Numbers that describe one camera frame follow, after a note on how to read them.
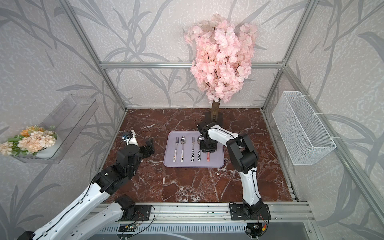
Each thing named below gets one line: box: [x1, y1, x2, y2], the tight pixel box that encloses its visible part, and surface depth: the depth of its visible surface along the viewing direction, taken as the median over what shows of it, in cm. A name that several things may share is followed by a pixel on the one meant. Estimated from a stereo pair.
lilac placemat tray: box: [163, 131, 225, 168], surface depth 96 cm
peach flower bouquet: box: [0, 125, 58, 156], surface depth 50 cm
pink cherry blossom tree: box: [183, 13, 259, 122], surface depth 70 cm
